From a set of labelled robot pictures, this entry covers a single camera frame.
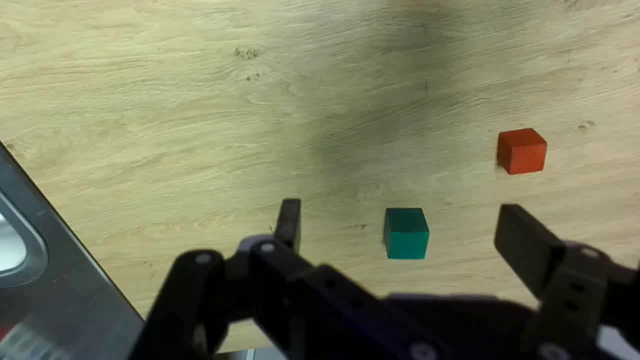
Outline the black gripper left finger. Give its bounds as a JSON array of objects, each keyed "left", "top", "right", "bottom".
[{"left": 129, "top": 195, "right": 428, "bottom": 360}]

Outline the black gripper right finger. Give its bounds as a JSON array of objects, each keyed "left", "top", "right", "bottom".
[{"left": 492, "top": 202, "right": 640, "bottom": 360}]

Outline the orange wooden cube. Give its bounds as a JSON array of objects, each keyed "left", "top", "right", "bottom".
[{"left": 496, "top": 125, "right": 550, "bottom": 176}]

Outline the dark grey metal base plate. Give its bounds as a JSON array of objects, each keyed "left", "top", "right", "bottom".
[{"left": 0, "top": 142, "right": 146, "bottom": 360}]

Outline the green wooden cube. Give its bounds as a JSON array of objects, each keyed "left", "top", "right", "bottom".
[{"left": 383, "top": 206, "right": 432, "bottom": 262}]

